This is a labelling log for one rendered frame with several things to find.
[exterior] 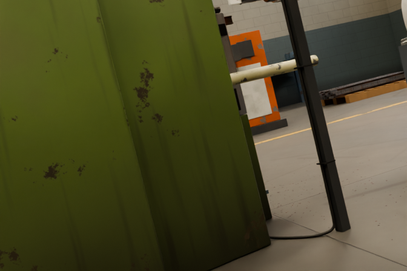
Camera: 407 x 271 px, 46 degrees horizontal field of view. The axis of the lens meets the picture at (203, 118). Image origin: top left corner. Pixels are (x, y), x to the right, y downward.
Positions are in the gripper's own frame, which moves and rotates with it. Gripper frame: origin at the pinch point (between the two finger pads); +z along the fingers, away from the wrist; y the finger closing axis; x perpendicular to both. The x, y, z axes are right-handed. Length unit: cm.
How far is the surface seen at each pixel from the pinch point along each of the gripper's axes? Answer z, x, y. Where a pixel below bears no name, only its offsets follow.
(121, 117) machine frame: 85, -42, -54
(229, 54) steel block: 20.6, -26.2, -15.7
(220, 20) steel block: 21.1, -11.6, -15.8
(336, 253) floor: 34, -100, -72
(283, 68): 12, -38, -39
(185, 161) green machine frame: 65, -61, -44
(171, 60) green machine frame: 60, -27, -44
